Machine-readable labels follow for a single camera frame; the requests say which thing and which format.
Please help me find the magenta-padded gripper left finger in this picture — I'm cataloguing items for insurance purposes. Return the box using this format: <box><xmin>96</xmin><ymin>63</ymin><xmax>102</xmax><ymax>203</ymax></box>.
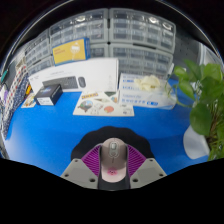
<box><xmin>60</xmin><ymin>143</ymin><xmax>103</xmax><ymax>190</ymax></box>

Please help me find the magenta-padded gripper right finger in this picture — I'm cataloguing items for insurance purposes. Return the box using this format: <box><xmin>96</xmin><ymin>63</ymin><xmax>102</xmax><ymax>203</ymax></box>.
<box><xmin>125</xmin><ymin>143</ymin><xmax>168</xmax><ymax>190</ymax></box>

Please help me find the beige computer mouse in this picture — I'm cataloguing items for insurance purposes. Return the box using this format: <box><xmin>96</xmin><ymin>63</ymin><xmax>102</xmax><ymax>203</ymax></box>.
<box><xmin>99</xmin><ymin>137</ymin><xmax>129</xmax><ymax>184</ymax></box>

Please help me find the white blue glove box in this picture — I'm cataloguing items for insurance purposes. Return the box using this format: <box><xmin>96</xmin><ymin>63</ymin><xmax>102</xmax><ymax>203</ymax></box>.
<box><xmin>118</xmin><ymin>73</ymin><xmax>178</xmax><ymax>110</ymax></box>

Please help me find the small black box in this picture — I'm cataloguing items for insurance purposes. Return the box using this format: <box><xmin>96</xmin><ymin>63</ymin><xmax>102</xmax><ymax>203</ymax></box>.
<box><xmin>33</xmin><ymin>83</ymin><xmax>64</xmax><ymax>106</ymax></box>

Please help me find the green plant in white pot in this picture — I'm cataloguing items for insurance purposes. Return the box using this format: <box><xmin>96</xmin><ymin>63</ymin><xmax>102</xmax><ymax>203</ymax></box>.
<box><xmin>171</xmin><ymin>59</ymin><xmax>224</xmax><ymax>162</ymax></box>

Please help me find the long white keyboard box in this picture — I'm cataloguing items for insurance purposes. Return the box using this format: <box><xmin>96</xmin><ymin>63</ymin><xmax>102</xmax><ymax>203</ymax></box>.
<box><xmin>28</xmin><ymin>57</ymin><xmax>120</xmax><ymax>96</ymax></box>

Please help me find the red blue checked cloth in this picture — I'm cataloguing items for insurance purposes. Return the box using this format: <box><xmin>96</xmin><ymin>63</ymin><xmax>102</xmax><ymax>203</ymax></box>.
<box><xmin>3</xmin><ymin>63</ymin><xmax>30</xmax><ymax>129</ymax></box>

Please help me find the yellow and blue box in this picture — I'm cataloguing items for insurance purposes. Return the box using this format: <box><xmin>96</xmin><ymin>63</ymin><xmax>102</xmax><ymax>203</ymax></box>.
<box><xmin>52</xmin><ymin>37</ymin><xmax>91</xmax><ymax>66</ymax></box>

